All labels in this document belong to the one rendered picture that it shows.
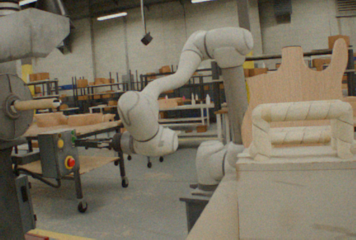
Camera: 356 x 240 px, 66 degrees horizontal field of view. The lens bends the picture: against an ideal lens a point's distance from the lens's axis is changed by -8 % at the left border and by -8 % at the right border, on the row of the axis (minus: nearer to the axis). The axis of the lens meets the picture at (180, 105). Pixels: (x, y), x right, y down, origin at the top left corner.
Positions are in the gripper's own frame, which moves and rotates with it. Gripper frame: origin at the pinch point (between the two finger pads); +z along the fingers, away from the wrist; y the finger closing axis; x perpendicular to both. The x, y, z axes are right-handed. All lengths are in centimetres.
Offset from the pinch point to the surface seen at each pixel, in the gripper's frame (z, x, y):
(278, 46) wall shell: -96, 161, 1076
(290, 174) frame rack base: -80, 0, -42
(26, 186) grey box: 32.0, -20.0, -4.5
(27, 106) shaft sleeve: 4.1, 17.1, -23.9
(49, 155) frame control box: 15.8, -4.9, -3.2
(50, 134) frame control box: 14.0, 4.0, -3.3
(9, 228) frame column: 29.2, -33.5, -19.8
